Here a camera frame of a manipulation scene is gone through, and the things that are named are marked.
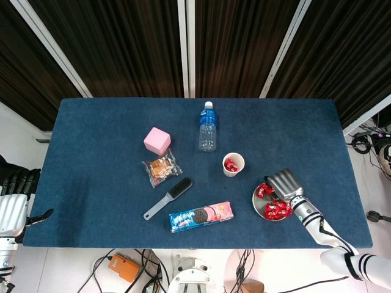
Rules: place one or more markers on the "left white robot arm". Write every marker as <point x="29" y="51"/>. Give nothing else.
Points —
<point x="6" y="253"/>

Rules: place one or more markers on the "brown wooden object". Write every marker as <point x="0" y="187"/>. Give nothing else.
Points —
<point x="253" y="288"/>

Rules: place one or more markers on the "red candy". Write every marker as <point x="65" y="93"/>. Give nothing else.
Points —
<point x="270" y="190"/>
<point x="234" y="168"/>
<point x="279" y="208"/>
<point x="287" y="210"/>
<point x="228" y="163"/>
<point x="270" y="210"/>
<point x="261" y="191"/>
<point x="279" y="216"/>

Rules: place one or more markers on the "packaged bread bun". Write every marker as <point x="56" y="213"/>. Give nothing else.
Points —
<point x="160" y="169"/>

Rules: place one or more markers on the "silver metal plate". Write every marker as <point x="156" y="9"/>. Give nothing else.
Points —
<point x="259" y="205"/>

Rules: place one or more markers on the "pink foam cube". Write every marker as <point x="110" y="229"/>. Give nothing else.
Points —
<point x="155" y="140"/>

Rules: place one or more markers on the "blue Oreo cookie box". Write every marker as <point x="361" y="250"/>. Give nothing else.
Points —
<point x="201" y="216"/>

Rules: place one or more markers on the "grey brush black bristles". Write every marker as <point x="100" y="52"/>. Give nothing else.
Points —
<point x="180" y="187"/>

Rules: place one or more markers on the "white frame post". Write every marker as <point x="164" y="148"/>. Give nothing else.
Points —
<point x="182" y="45"/>
<point x="191" y="45"/>
<point x="52" y="49"/>
<point x="366" y="117"/>
<point x="288" y="49"/>

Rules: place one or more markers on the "white black round object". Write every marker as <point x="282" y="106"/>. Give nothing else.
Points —
<point x="385" y="152"/>

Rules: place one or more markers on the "black equipment box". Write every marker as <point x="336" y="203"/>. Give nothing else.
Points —
<point x="382" y="128"/>

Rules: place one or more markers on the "clear plastic water bottle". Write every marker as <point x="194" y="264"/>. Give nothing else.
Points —
<point x="208" y="134"/>

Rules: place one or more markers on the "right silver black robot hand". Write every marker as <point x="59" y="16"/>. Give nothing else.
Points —
<point x="285" y="183"/>

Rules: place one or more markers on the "white robot torso base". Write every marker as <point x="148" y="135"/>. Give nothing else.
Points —
<point x="191" y="274"/>

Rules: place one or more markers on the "dark brown pleated curtain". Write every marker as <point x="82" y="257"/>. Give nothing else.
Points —
<point x="345" y="55"/>
<point x="24" y="76"/>
<point x="122" y="45"/>
<point x="238" y="45"/>

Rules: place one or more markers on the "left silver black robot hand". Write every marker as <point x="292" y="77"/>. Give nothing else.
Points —
<point x="12" y="213"/>

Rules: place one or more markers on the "black stand foot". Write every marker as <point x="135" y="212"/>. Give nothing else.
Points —
<point x="372" y="216"/>

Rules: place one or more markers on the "orange control box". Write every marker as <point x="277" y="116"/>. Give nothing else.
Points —
<point x="125" y="268"/>

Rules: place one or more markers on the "blue velvet tablecloth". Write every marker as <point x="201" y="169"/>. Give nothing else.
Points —
<point x="91" y="213"/>

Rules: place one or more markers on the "white paper cup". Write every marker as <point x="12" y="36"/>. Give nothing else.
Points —
<point x="228" y="174"/>

